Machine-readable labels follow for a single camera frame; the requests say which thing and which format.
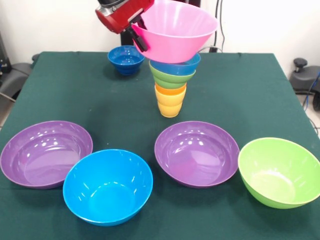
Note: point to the small dark blue bowl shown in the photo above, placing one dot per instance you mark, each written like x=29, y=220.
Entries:
x=126, y=62

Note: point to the small light blue bowl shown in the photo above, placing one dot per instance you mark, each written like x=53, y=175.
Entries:
x=175, y=69

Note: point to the orange cup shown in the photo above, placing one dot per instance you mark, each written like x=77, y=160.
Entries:
x=170, y=90

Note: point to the large pink bowl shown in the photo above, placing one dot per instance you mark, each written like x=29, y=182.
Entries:
x=177, y=35

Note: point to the purple bowl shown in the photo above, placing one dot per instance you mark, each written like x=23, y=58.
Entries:
x=195, y=155
x=45, y=157

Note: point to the black chair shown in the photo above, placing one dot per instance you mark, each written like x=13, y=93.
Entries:
x=12, y=75

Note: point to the yellow cup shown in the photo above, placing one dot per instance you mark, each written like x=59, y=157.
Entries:
x=170, y=105

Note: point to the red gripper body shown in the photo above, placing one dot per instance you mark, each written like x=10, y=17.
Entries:
x=122, y=17

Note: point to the dark green table cloth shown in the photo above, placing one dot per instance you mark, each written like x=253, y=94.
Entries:
x=200, y=215

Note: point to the large blue bowl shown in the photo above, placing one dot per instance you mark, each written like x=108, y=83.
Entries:
x=107, y=190

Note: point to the black knobbed equipment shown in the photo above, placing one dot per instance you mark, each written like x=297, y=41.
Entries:
x=300, y=64

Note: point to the small green bowl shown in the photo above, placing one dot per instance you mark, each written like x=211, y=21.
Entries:
x=170, y=81

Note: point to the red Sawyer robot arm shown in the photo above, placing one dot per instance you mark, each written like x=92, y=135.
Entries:
x=111, y=4

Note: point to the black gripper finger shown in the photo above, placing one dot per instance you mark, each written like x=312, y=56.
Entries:
x=138, y=39
x=142, y=20

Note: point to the large green bowl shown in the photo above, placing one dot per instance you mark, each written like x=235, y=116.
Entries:
x=277, y=175

